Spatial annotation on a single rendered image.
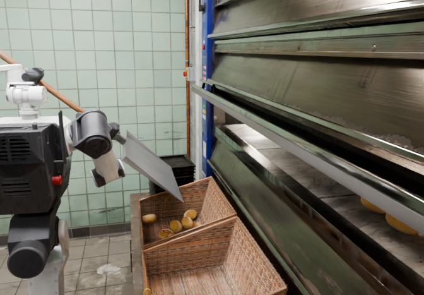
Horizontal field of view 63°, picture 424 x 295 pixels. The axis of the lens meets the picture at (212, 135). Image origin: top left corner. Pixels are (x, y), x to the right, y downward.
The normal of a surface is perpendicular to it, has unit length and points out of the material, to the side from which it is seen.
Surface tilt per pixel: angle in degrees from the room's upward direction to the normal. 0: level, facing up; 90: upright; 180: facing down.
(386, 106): 70
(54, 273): 74
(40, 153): 90
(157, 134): 90
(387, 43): 90
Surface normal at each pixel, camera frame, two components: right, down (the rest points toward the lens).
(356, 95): -0.91, -0.29
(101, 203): 0.24, 0.23
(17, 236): 0.17, -0.53
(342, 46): -0.97, 0.05
